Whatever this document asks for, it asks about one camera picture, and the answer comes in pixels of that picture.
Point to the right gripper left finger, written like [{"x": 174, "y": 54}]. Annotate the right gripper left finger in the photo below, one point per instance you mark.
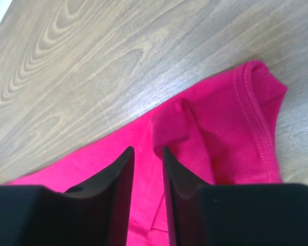
[{"x": 94, "y": 212}]

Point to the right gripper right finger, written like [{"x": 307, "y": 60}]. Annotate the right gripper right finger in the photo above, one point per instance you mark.
[{"x": 199, "y": 213}]

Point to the pink red t shirt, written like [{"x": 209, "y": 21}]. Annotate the pink red t shirt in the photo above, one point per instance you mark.
[{"x": 222, "y": 129}]

